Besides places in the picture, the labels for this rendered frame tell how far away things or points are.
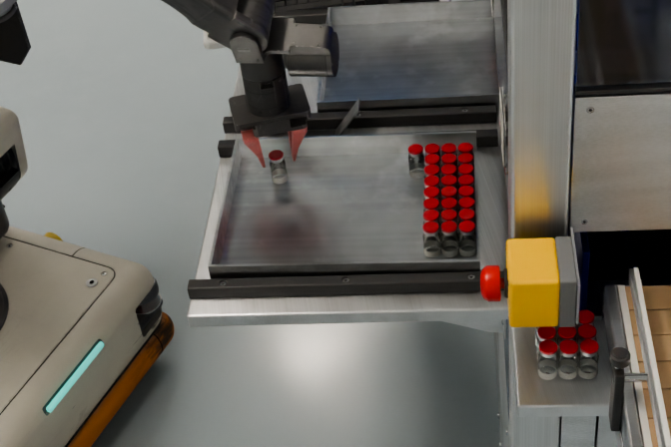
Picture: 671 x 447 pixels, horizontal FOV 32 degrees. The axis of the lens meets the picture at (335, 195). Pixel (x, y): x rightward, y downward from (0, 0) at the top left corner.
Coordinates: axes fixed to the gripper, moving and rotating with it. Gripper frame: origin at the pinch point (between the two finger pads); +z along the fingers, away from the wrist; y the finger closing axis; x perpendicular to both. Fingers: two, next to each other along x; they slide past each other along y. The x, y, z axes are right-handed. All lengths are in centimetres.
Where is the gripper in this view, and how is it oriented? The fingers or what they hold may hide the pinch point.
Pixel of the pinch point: (278, 157)
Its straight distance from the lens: 163.6
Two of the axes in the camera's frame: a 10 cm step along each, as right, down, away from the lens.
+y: 9.7, -2.1, 0.9
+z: 1.0, 7.5, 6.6
